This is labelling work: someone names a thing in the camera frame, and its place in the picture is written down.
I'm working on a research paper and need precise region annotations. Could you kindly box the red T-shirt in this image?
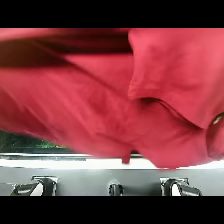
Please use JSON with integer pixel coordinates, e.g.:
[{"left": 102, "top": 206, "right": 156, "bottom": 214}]
[{"left": 0, "top": 27, "right": 224, "bottom": 170}]

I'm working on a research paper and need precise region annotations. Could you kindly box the silver frame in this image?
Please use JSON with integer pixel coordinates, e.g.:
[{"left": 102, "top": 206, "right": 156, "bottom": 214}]
[{"left": 0, "top": 153, "right": 224, "bottom": 197}]

